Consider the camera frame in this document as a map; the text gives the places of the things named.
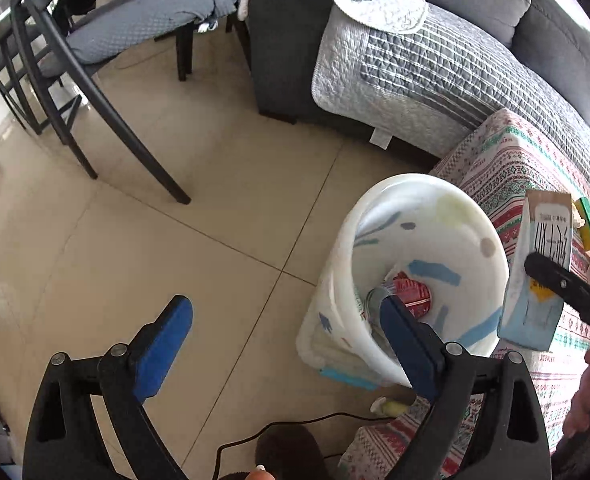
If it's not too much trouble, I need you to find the dark fuzzy slipper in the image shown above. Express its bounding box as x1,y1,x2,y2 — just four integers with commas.
255,425,326,480

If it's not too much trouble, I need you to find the small yellow white object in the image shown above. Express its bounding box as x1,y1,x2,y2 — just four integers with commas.
370,396,416,417

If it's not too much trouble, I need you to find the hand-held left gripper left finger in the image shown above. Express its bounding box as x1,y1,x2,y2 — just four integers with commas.
22,295,194,480

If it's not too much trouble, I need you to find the pale blue milk carton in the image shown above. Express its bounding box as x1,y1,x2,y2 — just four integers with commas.
496,189,573,352

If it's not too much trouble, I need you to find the clear plastic cup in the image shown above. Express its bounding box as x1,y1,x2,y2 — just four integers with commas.
364,282,393,323

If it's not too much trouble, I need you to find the dark grey sofa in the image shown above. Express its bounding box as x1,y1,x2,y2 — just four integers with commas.
245,0,590,201

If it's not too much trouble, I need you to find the table with patterned cloth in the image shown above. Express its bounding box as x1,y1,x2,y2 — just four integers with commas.
340,108,590,480

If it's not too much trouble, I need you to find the white plastic bin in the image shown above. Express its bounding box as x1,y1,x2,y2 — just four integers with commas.
295,172,510,391

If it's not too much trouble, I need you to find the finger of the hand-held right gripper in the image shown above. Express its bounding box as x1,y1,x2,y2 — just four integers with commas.
524,252,590,323

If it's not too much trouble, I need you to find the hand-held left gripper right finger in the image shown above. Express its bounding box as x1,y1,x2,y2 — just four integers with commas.
379,296,553,480

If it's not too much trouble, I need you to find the red can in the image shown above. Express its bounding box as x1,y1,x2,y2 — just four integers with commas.
392,271,433,318

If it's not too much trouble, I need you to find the grey striped quilted seat cover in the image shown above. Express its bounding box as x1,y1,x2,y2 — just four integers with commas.
311,2,590,211

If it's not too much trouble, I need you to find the black cable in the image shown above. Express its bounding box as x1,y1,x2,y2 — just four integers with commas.
215,412,376,480

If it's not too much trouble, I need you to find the person's right hand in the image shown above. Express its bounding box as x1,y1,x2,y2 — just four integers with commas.
562,345,590,441

